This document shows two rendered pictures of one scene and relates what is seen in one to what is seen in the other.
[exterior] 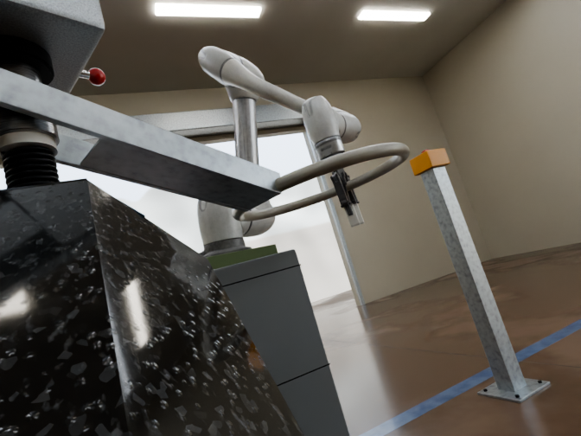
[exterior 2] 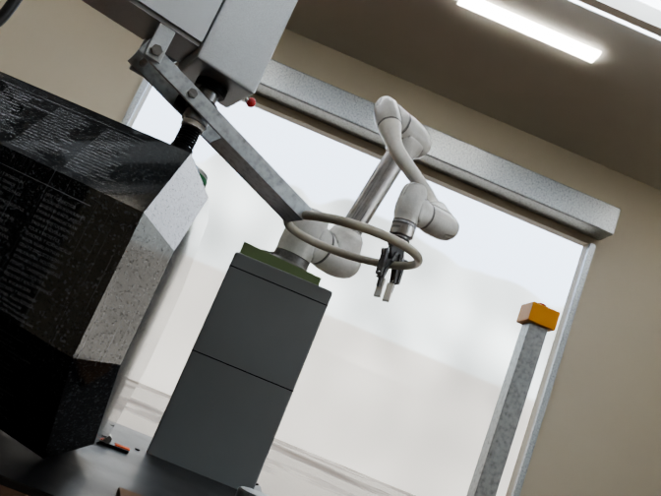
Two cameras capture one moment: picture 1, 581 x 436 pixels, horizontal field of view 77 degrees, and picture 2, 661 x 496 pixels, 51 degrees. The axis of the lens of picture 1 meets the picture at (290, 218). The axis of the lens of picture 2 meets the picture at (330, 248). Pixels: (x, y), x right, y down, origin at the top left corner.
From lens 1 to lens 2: 1.50 m
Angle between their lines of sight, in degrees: 22
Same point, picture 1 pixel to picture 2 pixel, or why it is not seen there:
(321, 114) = (408, 199)
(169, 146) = (251, 157)
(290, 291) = (304, 318)
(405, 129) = not seen: outside the picture
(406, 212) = not seen: outside the picture
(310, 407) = (256, 405)
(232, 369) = (184, 210)
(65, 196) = (182, 155)
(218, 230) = (291, 242)
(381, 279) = not seen: outside the picture
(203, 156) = (266, 171)
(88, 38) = (245, 93)
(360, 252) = (551, 467)
